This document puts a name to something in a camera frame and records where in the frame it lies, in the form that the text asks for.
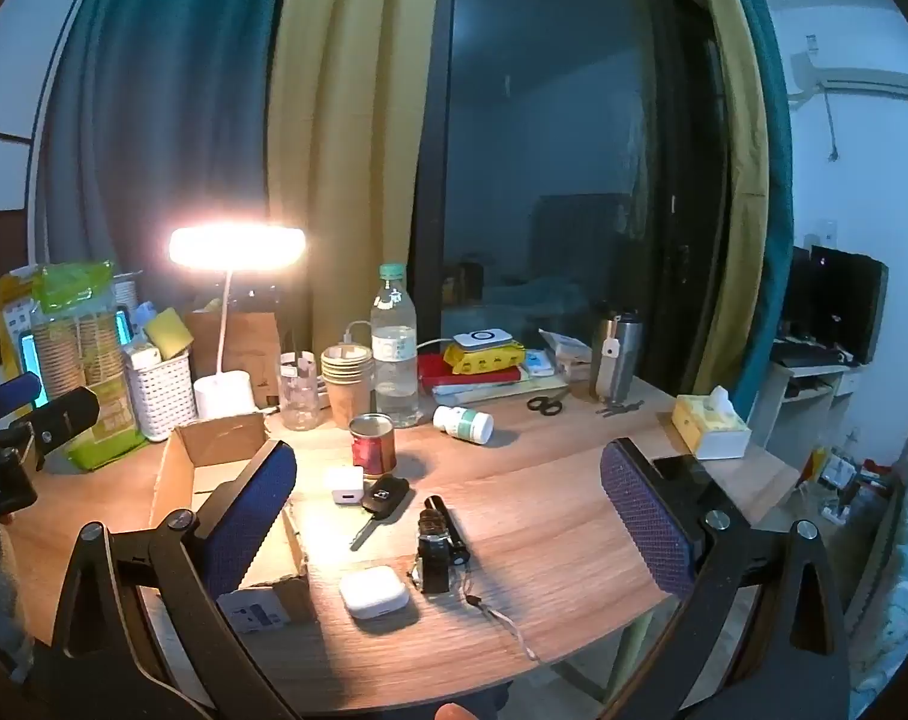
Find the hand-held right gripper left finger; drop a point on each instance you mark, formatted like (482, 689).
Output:
(253, 514)

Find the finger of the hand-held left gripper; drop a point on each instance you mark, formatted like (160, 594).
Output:
(67, 412)
(9, 394)

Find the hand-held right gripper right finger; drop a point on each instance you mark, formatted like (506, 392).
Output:
(645, 517)

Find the white charger plug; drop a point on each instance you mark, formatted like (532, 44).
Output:
(345, 486)

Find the black car key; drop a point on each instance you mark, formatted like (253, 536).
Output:
(385, 499)

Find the red tin can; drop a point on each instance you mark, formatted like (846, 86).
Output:
(373, 446)

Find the white earbuds case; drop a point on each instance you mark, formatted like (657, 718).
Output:
(373, 592)

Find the white pill bottle green label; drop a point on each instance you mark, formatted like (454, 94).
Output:
(465, 424)

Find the black smartphone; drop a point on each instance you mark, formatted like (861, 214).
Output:
(682, 476)

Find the green pack of paper cups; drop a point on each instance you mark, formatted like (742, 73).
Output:
(86, 345)

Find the yellow plastic package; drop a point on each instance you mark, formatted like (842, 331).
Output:
(11, 315)

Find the white woven plastic basket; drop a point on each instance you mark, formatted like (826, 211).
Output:
(161, 394)

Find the bunch of keys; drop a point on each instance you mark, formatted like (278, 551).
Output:
(619, 409)

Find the yellow tissue box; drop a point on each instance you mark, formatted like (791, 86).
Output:
(712, 427)

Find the white desk lamp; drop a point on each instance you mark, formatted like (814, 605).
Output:
(225, 394)

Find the green yellow sponge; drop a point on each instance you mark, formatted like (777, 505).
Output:
(168, 334)

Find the black scissors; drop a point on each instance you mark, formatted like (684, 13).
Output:
(547, 405)

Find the stack of brown paper cups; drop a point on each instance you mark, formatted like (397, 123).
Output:
(347, 386)

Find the steel thermos flask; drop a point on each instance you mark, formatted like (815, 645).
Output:
(615, 356)

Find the brown cardboard box behind lamp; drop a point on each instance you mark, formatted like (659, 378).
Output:
(251, 341)

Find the white side cabinet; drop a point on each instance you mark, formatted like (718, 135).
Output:
(806, 397)

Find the clear water bottle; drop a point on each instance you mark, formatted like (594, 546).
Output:
(395, 367)

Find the yellow wipes pack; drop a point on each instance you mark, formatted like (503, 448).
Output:
(484, 361)

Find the red book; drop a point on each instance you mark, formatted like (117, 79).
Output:
(431, 369)

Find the white power bank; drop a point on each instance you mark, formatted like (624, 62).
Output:
(484, 337)

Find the printed blanket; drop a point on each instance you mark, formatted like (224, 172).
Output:
(900, 600)

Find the black monitor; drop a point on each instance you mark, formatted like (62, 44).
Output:
(847, 300)

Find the teal curtain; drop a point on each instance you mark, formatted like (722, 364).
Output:
(776, 165)
(161, 90)

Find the dark glass sliding door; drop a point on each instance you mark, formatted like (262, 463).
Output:
(574, 165)

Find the yellow curtain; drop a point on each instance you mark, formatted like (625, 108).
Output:
(349, 127)
(731, 127)

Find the white air conditioner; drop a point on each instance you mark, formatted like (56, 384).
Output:
(851, 79)

